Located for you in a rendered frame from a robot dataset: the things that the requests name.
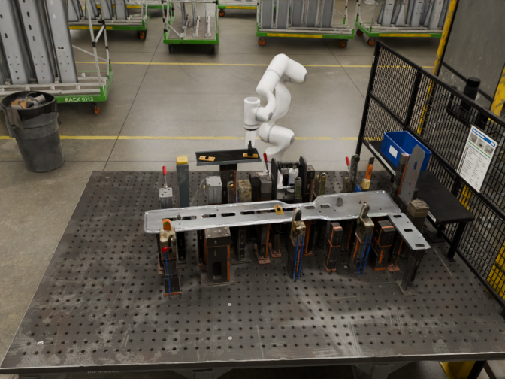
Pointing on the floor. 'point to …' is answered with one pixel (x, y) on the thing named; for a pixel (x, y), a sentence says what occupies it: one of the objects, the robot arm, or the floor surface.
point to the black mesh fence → (442, 158)
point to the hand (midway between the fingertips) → (250, 151)
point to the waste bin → (34, 128)
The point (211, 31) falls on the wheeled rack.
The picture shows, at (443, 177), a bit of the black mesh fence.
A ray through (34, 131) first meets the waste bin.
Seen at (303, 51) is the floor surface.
